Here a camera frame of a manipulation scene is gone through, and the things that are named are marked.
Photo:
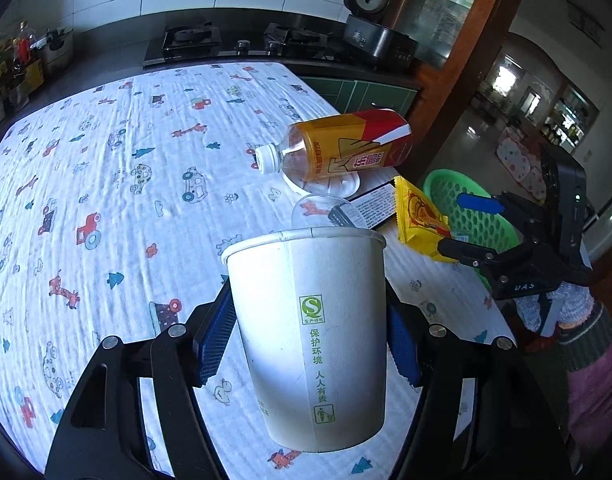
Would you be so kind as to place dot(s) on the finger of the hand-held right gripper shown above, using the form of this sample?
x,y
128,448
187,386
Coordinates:
x,y
476,255
478,202

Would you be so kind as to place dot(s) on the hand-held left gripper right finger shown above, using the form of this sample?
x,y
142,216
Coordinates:
x,y
403,345

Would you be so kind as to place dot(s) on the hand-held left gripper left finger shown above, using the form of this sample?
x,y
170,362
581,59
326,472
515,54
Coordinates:
x,y
210,340

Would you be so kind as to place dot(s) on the green plastic basket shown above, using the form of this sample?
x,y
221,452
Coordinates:
x,y
466,225

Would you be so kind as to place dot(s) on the yellow snack packet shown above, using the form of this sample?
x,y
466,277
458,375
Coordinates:
x,y
416,215

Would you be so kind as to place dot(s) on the white paper cup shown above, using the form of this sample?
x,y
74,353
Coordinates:
x,y
311,335

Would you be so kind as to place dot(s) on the yellow label tea bottle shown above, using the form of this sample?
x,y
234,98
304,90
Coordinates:
x,y
346,150

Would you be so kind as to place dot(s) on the person's right forearm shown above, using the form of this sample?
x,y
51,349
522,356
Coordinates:
x,y
596,385

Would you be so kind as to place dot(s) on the person's right hand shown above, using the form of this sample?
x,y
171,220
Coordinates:
x,y
571,305

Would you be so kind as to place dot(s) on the polka dot playpen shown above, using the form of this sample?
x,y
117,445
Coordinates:
x,y
516,155

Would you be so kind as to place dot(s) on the display shelf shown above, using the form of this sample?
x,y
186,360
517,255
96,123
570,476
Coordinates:
x,y
571,120

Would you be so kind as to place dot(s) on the white printed carton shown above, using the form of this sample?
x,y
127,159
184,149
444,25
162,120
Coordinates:
x,y
376,205

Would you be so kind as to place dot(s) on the wooden glass cabinet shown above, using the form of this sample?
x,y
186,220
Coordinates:
x,y
471,85

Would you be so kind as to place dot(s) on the white round lid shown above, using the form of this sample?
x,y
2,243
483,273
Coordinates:
x,y
336,187

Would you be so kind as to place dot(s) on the printed blanket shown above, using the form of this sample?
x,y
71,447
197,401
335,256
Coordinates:
x,y
135,210

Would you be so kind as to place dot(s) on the green cabinet doors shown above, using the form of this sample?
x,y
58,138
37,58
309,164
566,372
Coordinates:
x,y
366,95

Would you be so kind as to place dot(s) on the clear plastic cup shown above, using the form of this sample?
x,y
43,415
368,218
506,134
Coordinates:
x,y
311,210

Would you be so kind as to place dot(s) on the black rice cooker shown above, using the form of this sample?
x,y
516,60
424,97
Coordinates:
x,y
376,40

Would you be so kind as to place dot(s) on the ceiling vent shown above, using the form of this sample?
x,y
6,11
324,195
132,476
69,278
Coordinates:
x,y
586,22

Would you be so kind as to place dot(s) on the black gas stove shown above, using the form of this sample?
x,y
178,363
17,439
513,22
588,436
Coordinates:
x,y
235,45

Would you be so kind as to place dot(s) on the yellow box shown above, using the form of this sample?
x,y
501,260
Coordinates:
x,y
33,75

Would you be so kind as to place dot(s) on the steel pot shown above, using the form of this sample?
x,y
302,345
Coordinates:
x,y
55,52

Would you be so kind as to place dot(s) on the red label oil bottle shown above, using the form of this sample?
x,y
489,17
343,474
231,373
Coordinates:
x,y
24,45

